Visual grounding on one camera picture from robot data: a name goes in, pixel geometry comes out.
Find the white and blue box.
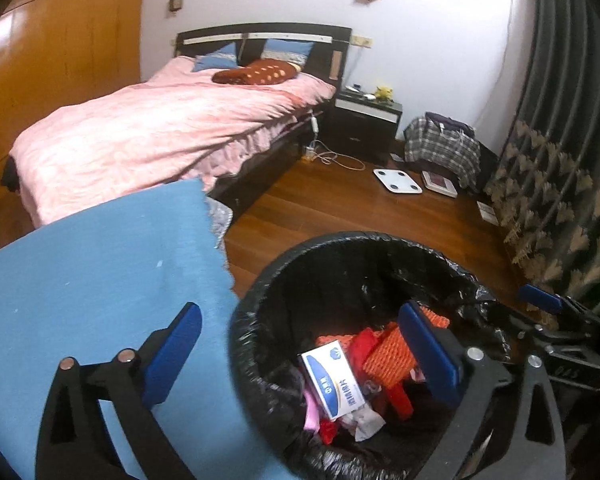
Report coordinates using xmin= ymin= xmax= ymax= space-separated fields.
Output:
xmin=298 ymin=340 xmax=367 ymax=422

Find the pink blanket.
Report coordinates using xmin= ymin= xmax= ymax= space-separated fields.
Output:
xmin=9 ymin=55 xmax=337 ymax=226

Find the orange foam mesh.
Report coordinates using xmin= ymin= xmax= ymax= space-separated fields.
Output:
xmin=365 ymin=321 xmax=417 ymax=388

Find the dark nightstand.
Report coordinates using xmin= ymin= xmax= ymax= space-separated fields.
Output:
xmin=327 ymin=87 xmax=403 ymax=163

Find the dark wooden bed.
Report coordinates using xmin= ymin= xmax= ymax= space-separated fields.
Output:
xmin=0 ymin=22 xmax=353 ymax=226

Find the red cloth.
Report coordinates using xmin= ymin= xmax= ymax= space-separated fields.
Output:
xmin=320 ymin=327 xmax=416 ymax=445

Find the pink cloth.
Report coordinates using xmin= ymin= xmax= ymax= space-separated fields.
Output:
xmin=302 ymin=390 xmax=331 ymax=433

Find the trash bin with black bag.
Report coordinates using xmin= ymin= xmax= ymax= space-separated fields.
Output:
xmin=228 ymin=231 xmax=511 ymax=480

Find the brown dotted pillow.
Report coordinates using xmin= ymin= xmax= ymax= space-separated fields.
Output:
xmin=212 ymin=59 xmax=301 ymax=86

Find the white cable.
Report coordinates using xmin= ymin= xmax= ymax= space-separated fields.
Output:
xmin=312 ymin=137 xmax=366 ymax=171

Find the white bathroom scale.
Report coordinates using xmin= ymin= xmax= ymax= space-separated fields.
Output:
xmin=373 ymin=167 xmax=424 ymax=196

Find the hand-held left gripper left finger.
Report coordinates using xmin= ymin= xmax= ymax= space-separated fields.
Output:
xmin=34 ymin=301 xmax=203 ymax=480

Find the grey quilted cloth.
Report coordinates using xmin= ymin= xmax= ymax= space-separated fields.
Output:
xmin=205 ymin=195 xmax=235 ymax=250

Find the plaid cloth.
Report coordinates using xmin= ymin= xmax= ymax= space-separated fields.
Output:
xmin=404 ymin=116 xmax=482 ymax=193

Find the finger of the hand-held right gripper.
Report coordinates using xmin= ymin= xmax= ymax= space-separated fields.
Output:
xmin=518 ymin=283 xmax=600 ymax=318
xmin=485 ymin=300 xmax=600 ymax=358

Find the dark bag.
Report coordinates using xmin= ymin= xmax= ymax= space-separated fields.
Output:
xmin=426 ymin=112 xmax=476 ymax=136

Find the blue table cloth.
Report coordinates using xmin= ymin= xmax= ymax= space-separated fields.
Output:
xmin=0 ymin=177 xmax=301 ymax=480

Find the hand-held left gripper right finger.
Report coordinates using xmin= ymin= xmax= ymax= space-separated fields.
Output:
xmin=397 ymin=300 xmax=567 ymax=480

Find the wooden wardrobe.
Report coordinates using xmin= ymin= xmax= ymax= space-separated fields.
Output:
xmin=0 ymin=0 xmax=148 ymax=196

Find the dark patterned curtain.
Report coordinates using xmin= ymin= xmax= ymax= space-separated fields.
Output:
xmin=482 ymin=0 xmax=600 ymax=311

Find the blue pillow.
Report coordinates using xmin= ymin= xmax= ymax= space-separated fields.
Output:
xmin=260 ymin=38 xmax=315 ymax=66
xmin=194 ymin=42 xmax=240 ymax=72

